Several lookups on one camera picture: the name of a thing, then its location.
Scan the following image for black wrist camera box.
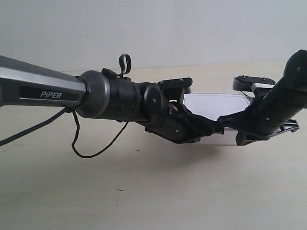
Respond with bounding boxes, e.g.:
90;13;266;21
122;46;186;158
158;77;193;102

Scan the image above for grey white camera module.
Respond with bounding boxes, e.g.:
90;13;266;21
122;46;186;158
232;75;276;92

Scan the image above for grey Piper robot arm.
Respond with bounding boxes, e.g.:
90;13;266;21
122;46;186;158
0;56;224;144

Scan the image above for white lidded plastic container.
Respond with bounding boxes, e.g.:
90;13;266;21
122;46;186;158
183;93;251;146

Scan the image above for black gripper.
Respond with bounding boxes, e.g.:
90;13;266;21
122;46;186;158
138;108;224;144

